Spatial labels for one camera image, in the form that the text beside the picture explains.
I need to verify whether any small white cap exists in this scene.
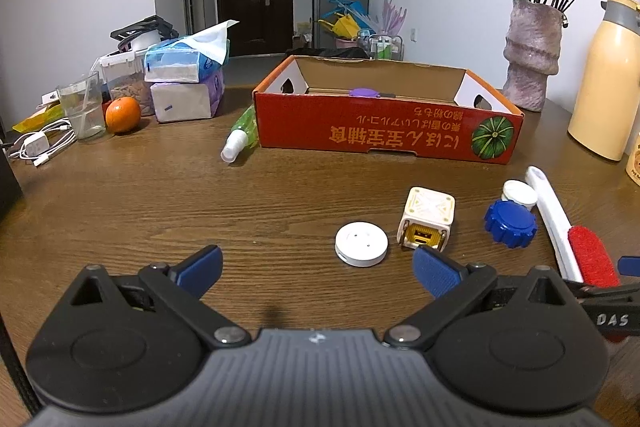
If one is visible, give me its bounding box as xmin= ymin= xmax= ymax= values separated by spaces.
xmin=501 ymin=180 xmax=538 ymax=208

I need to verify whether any trolley with bottles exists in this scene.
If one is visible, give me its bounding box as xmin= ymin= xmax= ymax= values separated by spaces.
xmin=367 ymin=34 xmax=403 ymax=60

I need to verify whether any yellow snack packet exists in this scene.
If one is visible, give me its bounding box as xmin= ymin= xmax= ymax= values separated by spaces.
xmin=12 ymin=104 xmax=66 ymax=132

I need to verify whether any white round container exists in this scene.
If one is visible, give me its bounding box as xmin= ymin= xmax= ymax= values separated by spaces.
xmin=131 ymin=32 xmax=161 ymax=52

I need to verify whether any clear plastic food container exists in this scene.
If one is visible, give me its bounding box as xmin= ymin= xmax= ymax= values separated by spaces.
xmin=97 ymin=49 xmax=156 ymax=116

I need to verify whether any white round disc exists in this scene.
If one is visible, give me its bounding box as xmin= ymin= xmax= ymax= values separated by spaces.
xmin=334 ymin=221 xmax=389 ymax=268

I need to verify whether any red and white lint brush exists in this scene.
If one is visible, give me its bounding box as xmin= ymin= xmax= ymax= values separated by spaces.
xmin=525 ymin=166 xmax=621 ymax=288

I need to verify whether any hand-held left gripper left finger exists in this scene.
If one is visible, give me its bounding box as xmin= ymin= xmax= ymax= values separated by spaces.
xmin=50 ymin=245 xmax=252 ymax=350

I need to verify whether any purple feather decoration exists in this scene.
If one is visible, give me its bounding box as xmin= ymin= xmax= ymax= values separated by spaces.
xmin=380 ymin=0 xmax=408 ymax=38

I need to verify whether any white cube charger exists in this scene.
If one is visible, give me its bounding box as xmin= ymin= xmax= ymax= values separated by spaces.
xmin=396 ymin=187 xmax=456 ymax=253

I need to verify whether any blue ridged cap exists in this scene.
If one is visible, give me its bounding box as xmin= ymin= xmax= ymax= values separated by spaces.
xmin=483 ymin=199 xmax=539 ymax=249

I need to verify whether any blue tissue pack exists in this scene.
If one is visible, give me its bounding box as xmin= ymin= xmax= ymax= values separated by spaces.
xmin=144 ymin=19 xmax=240 ymax=84

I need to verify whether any green spray bottle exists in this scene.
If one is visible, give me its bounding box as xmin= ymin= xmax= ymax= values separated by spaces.
xmin=220 ymin=104 xmax=258 ymax=165

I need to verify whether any purple tissue pack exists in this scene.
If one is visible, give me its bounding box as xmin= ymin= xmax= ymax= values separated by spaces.
xmin=150 ymin=69 xmax=225 ymax=124

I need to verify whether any black frame rack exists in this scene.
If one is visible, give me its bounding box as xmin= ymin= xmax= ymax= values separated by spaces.
xmin=110 ymin=16 xmax=178 ymax=52

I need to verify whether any yellow bear mug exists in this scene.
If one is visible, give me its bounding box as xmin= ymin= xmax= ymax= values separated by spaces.
xmin=625 ymin=137 xmax=640 ymax=186

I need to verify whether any orange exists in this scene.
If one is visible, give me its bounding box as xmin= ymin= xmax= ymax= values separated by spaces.
xmin=105 ymin=97 xmax=142 ymax=135

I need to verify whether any dark cloth bag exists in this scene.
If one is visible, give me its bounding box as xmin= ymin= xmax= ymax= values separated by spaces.
xmin=285 ymin=47 xmax=371 ymax=60

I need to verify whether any red cardboard box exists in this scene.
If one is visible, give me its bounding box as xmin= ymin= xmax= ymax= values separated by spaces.
xmin=252 ymin=54 xmax=525 ymax=165

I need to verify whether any clear drinking glass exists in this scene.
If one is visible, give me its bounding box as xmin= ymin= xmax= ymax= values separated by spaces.
xmin=56 ymin=71 xmax=108 ymax=142

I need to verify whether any yellow bag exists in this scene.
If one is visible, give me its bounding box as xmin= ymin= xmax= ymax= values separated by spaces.
xmin=320 ymin=14 xmax=358 ymax=40

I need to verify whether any clear drinking straw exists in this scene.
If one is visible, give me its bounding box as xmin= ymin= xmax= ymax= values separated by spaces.
xmin=82 ymin=57 xmax=101 ymax=108

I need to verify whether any pink textured vase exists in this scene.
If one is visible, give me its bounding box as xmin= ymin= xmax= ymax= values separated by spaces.
xmin=501 ymin=0 xmax=566 ymax=112

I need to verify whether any black braided cord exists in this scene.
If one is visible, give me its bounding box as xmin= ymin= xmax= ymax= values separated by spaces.
xmin=0 ymin=317 xmax=41 ymax=418

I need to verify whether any yellow thermos jug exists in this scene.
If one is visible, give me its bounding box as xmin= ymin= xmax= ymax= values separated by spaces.
xmin=567 ymin=0 xmax=640 ymax=162

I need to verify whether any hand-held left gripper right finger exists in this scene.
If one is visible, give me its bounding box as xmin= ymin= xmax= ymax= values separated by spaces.
xmin=384 ymin=245 xmax=586 ymax=350

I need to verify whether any white charger with cable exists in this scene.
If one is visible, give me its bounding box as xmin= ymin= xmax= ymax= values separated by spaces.
xmin=7 ymin=119 xmax=76 ymax=168

